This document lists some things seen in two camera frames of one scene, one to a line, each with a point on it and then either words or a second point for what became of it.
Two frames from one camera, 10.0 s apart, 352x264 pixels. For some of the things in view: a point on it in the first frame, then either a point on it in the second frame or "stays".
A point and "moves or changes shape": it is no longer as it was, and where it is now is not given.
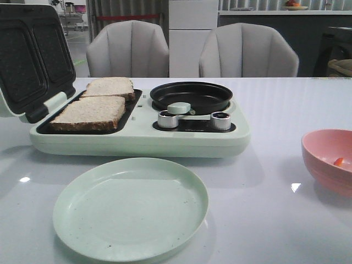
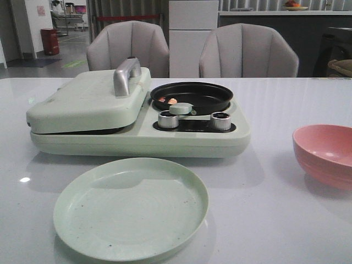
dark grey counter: [304, 29] stays
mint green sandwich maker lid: [37, 64] → [92, 100]
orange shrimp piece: [339, 161] → [171, 101]
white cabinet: [190, 23] stays
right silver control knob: [220, 120] stays
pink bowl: [328, 153] moves or changes shape
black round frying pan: [203, 97] stays
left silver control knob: [167, 120] stays
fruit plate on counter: [290, 5] stays
